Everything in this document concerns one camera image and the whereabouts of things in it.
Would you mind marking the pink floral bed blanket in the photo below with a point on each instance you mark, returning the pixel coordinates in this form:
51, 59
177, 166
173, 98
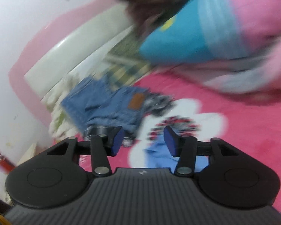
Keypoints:
251, 123

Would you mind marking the pile of jeans and plaid clothes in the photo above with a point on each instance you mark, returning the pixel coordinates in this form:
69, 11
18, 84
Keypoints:
95, 108

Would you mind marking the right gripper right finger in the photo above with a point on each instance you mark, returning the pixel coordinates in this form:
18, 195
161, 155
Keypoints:
184, 148

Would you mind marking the teal pink striped pillow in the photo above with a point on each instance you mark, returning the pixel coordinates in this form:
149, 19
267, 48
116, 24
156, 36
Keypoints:
214, 29

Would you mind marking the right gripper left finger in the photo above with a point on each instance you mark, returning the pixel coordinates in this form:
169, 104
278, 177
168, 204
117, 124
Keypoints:
101, 147

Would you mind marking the white pink bed headboard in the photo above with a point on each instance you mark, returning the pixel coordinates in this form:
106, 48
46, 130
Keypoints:
61, 46

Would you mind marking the green patterned pillow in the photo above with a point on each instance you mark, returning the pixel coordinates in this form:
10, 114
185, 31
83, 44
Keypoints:
126, 51

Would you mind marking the pink grey quilt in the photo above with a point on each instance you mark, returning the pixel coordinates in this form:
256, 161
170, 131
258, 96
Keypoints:
259, 72

